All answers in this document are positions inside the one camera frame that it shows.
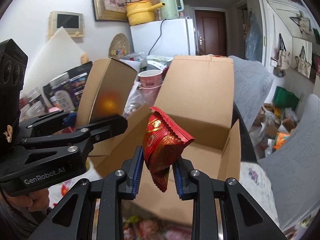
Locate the small red snack packet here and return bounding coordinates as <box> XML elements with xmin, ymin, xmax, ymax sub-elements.
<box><xmin>142</xmin><ymin>106</ymin><xmax>194</xmax><ymax>192</ymax></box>

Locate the brown cardboard box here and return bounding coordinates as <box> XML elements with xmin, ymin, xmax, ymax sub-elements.
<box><xmin>75</xmin><ymin>55</ymin><xmax>241</xmax><ymax>225</ymax></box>

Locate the left hand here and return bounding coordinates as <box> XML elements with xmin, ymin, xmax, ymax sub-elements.
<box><xmin>4</xmin><ymin>189</ymin><xmax>49</xmax><ymax>212</ymax></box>

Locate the black label bottle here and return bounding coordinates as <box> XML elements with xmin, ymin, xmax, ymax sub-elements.
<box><xmin>49</xmin><ymin>72</ymin><xmax>76</xmax><ymax>112</ymax></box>

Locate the white patterned quilted tablecloth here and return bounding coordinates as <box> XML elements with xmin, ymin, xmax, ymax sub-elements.
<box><xmin>49</xmin><ymin>160</ymin><xmax>279</xmax><ymax>239</ymax></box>

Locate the pink paper cup stack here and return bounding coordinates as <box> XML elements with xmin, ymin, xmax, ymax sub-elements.
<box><xmin>138</xmin><ymin>70</ymin><xmax>163</xmax><ymax>106</ymax></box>

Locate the white foam board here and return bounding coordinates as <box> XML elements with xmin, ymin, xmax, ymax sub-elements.
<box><xmin>23</xmin><ymin>27</ymin><xmax>85</xmax><ymax>94</ymax></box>

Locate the woven round mat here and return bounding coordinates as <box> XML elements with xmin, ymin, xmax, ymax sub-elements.
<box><xmin>108</xmin><ymin>33</ymin><xmax>131</xmax><ymax>59</ymax></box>

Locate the near grey chair cover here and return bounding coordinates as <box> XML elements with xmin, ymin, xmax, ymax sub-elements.
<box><xmin>258</xmin><ymin>94</ymin><xmax>319</xmax><ymax>231</ymax></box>

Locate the grey chair cover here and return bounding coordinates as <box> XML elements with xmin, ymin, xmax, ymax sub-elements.
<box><xmin>229</xmin><ymin>56</ymin><xmax>274</xmax><ymax>129</ymax></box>
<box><xmin>258</xmin><ymin>94</ymin><xmax>319</xmax><ymax>231</ymax></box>

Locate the white refrigerator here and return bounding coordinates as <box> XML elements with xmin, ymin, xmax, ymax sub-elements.
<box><xmin>130</xmin><ymin>18</ymin><xmax>196</xmax><ymax>57</ymax></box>

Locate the yellow pot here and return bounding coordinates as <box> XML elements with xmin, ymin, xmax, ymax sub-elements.
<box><xmin>126</xmin><ymin>0</ymin><xmax>165</xmax><ymax>26</ymax></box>

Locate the green bag on floor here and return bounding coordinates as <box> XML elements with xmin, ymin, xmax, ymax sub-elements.
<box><xmin>272</xmin><ymin>86</ymin><xmax>299</xmax><ymax>111</ymax></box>

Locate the gold framed picture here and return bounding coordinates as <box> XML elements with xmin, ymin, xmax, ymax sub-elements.
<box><xmin>91</xmin><ymin>0</ymin><xmax>130</xmax><ymax>22</ymax></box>

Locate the far grey chair cover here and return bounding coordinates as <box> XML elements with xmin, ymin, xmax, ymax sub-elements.
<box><xmin>229</xmin><ymin>56</ymin><xmax>274</xmax><ymax>129</ymax></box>

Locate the green electric kettle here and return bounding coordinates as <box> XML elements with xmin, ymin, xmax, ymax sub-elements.
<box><xmin>159</xmin><ymin>0</ymin><xmax>184</xmax><ymax>20</ymax></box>

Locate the brown entrance door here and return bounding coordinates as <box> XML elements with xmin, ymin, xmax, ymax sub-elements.
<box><xmin>195</xmin><ymin>10</ymin><xmax>227</xmax><ymax>56</ymax></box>

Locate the wall intercom panel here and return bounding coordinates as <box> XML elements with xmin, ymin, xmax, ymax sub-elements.
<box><xmin>48</xmin><ymin>11</ymin><xmax>85</xmax><ymax>39</ymax></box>

